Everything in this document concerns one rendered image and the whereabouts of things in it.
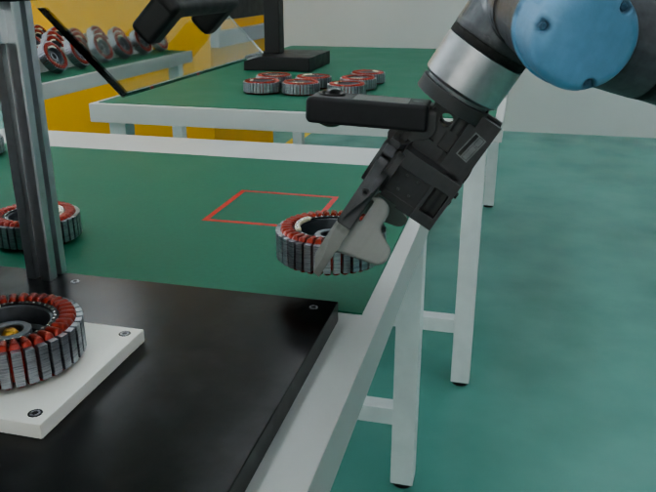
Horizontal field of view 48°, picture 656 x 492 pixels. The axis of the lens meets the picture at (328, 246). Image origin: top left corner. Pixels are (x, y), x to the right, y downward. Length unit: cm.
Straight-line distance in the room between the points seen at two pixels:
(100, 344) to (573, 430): 151
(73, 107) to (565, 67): 403
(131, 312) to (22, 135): 21
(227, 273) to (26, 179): 24
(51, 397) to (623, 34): 48
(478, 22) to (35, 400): 46
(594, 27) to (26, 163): 54
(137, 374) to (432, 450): 130
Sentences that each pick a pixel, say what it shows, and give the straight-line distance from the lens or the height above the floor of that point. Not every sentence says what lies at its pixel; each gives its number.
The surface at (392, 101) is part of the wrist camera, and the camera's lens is 69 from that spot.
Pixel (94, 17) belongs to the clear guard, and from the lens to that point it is 49.
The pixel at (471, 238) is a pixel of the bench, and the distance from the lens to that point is 191.
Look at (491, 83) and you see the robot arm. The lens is 65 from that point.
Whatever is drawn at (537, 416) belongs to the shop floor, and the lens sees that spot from 202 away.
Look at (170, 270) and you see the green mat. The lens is 87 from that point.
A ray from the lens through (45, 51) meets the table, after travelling 277.
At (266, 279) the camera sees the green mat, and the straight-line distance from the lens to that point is 83.
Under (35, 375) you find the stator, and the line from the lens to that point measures 59.
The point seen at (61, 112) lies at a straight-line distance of 450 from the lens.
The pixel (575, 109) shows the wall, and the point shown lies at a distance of 561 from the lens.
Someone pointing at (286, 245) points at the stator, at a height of 83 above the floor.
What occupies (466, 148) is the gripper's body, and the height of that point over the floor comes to 92.
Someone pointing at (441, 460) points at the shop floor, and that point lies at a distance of 181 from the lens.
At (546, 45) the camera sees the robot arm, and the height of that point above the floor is 103.
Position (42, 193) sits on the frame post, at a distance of 80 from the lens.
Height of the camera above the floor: 107
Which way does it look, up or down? 20 degrees down
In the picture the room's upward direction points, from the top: straight up
